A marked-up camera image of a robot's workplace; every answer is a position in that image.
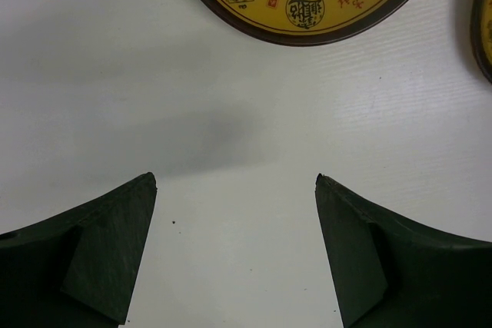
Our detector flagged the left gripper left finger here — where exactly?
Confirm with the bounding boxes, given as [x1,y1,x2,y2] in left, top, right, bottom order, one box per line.
[1,172,157,327]

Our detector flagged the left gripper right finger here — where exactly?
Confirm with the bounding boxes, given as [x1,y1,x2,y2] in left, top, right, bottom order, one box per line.
[315,175,491,327]

